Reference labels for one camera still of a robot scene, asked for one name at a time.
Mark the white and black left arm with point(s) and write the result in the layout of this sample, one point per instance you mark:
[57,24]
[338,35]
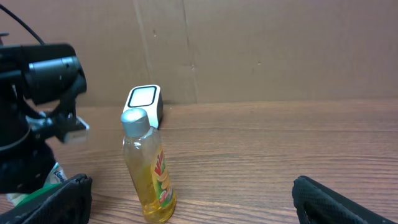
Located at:
[39,87]

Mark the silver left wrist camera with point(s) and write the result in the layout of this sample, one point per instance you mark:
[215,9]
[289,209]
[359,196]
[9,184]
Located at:
[79,132]

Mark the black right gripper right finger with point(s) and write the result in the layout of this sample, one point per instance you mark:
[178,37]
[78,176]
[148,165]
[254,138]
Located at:
[317,204]

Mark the yellow liquid bottle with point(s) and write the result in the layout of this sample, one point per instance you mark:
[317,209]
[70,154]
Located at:
[145,159]

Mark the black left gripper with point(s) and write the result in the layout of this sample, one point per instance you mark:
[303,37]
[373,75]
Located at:
[26,159]

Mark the dark grey mesh basket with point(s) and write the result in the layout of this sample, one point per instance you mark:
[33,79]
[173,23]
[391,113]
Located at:
[3,34]

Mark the green lidded jar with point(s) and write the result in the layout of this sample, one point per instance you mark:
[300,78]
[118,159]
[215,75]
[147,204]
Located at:
[41,193]

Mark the teal Kleenex tissue pack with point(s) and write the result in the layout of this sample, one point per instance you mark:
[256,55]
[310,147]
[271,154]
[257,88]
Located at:
[55,177]

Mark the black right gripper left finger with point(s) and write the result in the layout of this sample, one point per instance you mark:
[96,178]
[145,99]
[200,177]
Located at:
[70,204]

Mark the white barcode scanner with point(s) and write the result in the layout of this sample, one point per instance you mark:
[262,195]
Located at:
[149,98]

